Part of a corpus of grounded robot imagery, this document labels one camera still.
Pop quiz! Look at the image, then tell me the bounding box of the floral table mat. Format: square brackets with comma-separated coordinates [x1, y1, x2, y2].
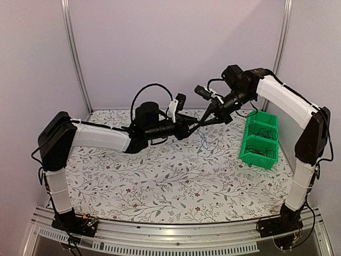
[66, 115, 293, 223]

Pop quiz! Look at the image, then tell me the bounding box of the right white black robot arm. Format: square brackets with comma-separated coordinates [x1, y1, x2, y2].
[194, 65, 331, 233]

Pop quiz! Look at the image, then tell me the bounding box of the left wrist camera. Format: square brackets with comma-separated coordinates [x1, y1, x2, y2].
[166, 93, 186, 123]

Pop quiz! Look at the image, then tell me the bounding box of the aluminium front rail frame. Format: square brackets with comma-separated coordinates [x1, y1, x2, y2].
[23, 206, 334, 255]

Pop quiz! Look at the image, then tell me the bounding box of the brown cable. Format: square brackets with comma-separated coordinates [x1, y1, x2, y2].
[255, 146, 277, 158]

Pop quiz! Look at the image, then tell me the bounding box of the blue cable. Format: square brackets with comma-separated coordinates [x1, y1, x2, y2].
[193, 112, 220, 157]

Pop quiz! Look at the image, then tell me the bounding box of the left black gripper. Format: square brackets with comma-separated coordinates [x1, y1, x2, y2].
[145, 114, 201, 141]

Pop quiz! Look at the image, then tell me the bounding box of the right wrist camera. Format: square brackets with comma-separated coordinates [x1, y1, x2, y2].
[194, 85, 224, 104]

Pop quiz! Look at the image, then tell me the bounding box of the green three-compartment bin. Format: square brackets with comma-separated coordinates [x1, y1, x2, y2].
[239, 110, 279, 170]

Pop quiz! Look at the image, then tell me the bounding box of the aluminium corner post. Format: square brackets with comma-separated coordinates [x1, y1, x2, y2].
[266, 0, 294, 111]
[60, 0, 93, 114]

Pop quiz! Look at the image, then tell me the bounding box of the right aluminium corner post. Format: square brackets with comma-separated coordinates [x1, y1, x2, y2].
[266, 0, 294, 111]

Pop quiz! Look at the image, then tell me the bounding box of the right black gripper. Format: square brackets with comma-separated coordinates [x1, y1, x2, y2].
[200, 87, 255, 126]

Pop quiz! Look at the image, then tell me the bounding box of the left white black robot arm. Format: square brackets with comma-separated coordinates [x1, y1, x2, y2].
[31, 94, 199, 231]

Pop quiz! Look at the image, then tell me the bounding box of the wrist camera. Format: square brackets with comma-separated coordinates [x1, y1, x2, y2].
[166, 93, 186, 123]
[194, 85, 224, 104]

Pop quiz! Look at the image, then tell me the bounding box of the thin black cable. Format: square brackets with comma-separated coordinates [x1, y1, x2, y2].
[245, 145, 261, 157]

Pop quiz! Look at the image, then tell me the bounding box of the left aluminium corner post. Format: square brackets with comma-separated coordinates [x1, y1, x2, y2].
[60, 0, 93, 114]

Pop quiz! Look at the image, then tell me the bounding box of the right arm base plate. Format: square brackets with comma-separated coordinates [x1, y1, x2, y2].
[256, 208, 316, 251]

